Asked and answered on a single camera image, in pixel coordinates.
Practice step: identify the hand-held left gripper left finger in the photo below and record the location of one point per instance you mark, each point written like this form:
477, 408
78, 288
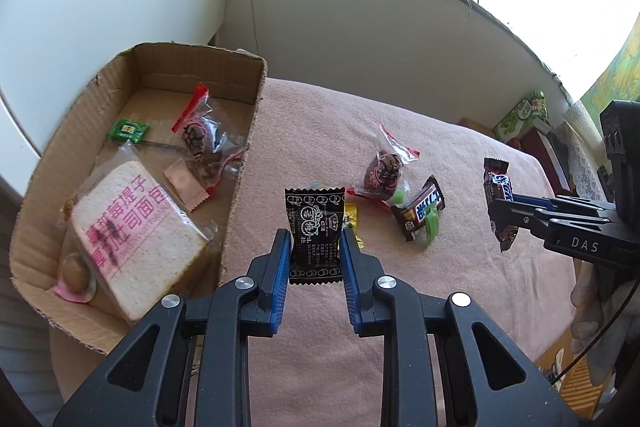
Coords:
281, 287

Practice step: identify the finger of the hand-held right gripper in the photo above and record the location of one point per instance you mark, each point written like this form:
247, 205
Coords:
545, 202
520, 219

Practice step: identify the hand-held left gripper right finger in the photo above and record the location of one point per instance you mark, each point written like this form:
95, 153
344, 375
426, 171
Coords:
351, 292

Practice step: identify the chocolate bar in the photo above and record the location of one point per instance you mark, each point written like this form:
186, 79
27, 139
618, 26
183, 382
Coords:
500, 187
417, 209

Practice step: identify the small black snack packet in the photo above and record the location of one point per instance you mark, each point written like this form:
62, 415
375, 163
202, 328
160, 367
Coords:
315, 227

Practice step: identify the small pale packet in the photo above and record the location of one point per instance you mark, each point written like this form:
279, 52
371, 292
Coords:
182, 179

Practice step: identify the sliced bread packet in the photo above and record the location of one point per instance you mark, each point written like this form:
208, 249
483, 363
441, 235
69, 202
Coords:
135, 237

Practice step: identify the clear red-topped snack bag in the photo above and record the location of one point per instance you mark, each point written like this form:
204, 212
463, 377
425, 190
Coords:
382, 169
197, 134

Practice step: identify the pink brown egg packet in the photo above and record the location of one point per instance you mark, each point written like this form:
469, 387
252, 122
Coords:
75, 274

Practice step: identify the small green snack packet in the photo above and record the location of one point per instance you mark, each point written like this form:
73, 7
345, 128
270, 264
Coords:
128, 130

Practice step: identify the brown cardboard box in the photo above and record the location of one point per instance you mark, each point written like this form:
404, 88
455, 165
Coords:
60, 187

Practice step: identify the person's right hand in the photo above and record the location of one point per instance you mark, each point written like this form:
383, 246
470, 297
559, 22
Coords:
595, 307

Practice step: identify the dark red box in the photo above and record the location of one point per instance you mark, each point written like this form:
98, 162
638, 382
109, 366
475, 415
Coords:
540, 149

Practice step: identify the white lace cloth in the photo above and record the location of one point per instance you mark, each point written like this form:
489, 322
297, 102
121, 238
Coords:
580, 147

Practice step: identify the yellow wrapped candy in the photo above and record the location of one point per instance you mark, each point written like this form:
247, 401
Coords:
352, 217

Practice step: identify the green candy wrapper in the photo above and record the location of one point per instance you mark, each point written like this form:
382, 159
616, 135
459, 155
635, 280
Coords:
432, 227

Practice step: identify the green printed carton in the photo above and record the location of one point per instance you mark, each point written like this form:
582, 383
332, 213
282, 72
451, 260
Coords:
522, 117

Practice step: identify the yellow green map poster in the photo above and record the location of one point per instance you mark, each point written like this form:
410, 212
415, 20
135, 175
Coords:
620, 77

